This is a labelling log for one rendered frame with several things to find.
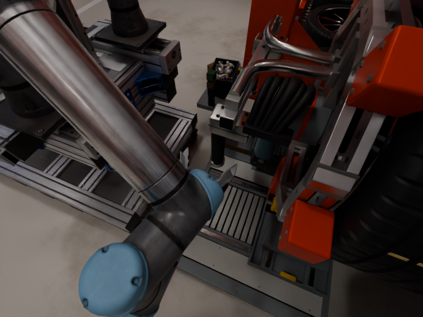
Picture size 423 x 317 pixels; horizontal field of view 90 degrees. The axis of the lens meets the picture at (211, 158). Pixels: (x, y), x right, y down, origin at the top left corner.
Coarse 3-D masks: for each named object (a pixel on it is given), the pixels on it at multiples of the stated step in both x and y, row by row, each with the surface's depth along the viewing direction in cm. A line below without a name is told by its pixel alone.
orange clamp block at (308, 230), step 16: (288, 208) 45; (304, 208) 40; (320, 208) 40; (288, 224) 40; (304, 224) 39; (320, 224) 39; (288, 240) 37; (304, 240) 37; (320, 240) 37; (304, 256) 39; (320, 256) 36
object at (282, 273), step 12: (264, 204) 122; (264, 216) 114; (264, 228) 111; (252, 252) 102; (264, 252) 102; (276, 252) 104; (252, 264) 102; (264, 264) 99; (276, 264) 102; (288, 264) 102; (300, 264) 102; (276, 276) 102; (288, 276) 96; (300, 276) 99; (312, 276) 96; (324, 276) 99; (312, 288) 94; (324, 288) 96
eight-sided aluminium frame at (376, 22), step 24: (360, 0) 47; (384, 0) 40; (408, 0) 36; (360, 24) 39; (384, 24) 32; (408, 24) 32; (336, 48) 63; (360, 48) 33; (336, 120) 33; (360, 120) 35; (336, 144) 33; (360, 144) 32; (288, 168) 76; (312, 168) 36; (336, 168) 34; (360, 168) 33; (288, 192) 70; (312, 192) 38; (336, 192) 35
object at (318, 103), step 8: (320, 96) 53; (312, 104) 52; (320, 104) 51; (304, 112) 52; (312, 112) 52; (320, 112) 51; (328, 112) 51; (296, 120) 53; (304, 120) 52; (312, 120) 52; (320, 120) 51; (328, 120) 51; (296, 128) 54; (304, 128) 53; (312, 128) 53; (320, 128) 52; (296, 136) 56; (304, 136) 55; (312, 136) 54; (320, 136) 53; (312, 144) 57; (320, 144) 58
